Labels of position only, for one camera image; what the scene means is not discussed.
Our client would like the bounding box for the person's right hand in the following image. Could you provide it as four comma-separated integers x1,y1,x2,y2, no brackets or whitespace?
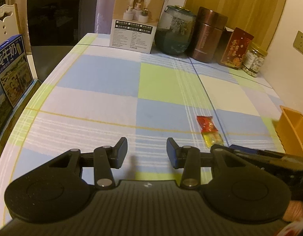
283,200,303,222

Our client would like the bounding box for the red yellow candy packet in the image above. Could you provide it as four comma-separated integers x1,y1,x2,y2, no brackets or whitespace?
196,116,223,148

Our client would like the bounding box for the checkered tablecloth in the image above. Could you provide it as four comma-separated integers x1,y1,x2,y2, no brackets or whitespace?
0,34,283,228

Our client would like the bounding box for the orange plastic tray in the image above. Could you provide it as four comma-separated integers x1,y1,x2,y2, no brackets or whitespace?
275,105,303,158

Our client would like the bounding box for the clear jar yellow lid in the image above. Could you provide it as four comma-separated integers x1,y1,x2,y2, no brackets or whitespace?
242,42,268,78

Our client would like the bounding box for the red gift box gold print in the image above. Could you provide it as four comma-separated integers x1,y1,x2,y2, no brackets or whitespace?
218,27,254,69

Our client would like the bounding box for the dark green glass jar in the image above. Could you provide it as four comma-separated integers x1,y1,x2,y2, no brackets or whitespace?
154,5,196,55

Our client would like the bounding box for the blue milk carton box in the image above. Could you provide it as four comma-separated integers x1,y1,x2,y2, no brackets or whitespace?
0,34,34,107

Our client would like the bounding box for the brown metal canister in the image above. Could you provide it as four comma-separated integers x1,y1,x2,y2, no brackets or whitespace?
187,7,228,63

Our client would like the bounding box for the white cardboard product box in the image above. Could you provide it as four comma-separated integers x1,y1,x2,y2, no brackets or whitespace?
109,0,165,53

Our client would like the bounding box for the black chair back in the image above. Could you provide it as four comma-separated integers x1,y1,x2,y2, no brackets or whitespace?
27,0,97,46

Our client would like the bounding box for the white carved chair back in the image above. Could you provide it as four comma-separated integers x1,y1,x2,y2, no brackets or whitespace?
0,4,20,45

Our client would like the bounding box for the wooden wall panel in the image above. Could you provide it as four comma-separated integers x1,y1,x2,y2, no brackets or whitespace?
185,0,286,50

